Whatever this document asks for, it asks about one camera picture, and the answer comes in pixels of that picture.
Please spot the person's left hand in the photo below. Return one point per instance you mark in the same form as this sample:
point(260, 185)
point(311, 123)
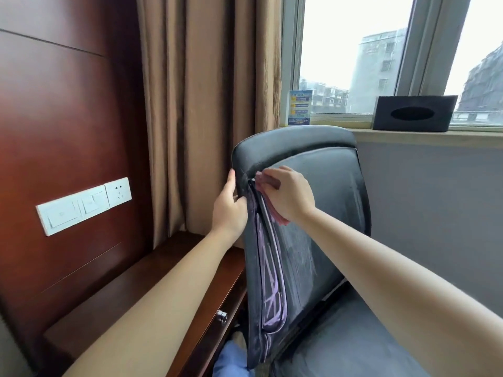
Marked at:
point(230, 215)

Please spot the person's right hand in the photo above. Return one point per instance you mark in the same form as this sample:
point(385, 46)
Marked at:
point(294, 196)

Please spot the pink cleaning cloth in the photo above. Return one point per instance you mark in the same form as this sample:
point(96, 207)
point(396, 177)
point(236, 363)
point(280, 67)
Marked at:
point(265, 182)

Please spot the black leather chair backrest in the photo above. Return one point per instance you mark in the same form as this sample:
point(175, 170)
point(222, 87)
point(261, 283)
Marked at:
point(326, 184)

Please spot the person's left forearm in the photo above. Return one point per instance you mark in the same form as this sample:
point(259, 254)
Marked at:
point(157, 314)

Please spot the person's right forearm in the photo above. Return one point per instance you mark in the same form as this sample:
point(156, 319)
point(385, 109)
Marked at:
point(412, 294)

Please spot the blue yellow notice card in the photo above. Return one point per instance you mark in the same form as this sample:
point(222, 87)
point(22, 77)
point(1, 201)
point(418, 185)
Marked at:
point(300, 107)

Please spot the silver drawer knob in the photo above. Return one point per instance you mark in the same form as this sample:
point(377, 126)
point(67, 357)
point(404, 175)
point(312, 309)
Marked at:
point(222, 317)

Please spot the grey building roof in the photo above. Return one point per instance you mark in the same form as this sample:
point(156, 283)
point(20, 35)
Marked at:
point(326, 98)

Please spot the beige curtain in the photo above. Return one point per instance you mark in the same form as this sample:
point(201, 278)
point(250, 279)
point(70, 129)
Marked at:
point(196, 113)

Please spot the black tissue box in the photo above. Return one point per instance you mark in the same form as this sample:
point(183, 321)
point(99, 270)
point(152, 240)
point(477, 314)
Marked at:
point(381, 121)

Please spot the brown wooden nightstand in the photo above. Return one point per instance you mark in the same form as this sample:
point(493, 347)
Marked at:
point(118, 302)

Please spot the blue trousers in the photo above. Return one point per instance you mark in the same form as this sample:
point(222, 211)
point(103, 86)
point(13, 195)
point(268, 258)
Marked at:
point(232, 361)

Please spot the beige window sill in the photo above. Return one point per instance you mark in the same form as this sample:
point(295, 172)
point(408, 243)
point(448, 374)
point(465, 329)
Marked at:
point(432, 138)

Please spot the grey building with antenna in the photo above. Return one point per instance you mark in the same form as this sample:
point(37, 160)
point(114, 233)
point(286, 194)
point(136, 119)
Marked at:
point(377, 70)

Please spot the tall grey apartment building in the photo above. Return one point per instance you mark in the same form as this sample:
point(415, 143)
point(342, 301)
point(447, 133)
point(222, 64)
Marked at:
point(483, 86)

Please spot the white small wall switch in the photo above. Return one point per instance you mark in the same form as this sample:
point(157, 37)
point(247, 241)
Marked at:
point(94, 202)

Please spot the white wide wall switch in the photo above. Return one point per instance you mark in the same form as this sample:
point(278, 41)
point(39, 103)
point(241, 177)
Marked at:
point(59, 215)

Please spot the dark wooden wall panel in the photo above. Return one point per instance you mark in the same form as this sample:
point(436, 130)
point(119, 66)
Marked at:
point(59, 113)

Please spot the grey window frame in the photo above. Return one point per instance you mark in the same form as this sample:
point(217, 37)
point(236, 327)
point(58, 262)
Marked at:
point(428, 35)

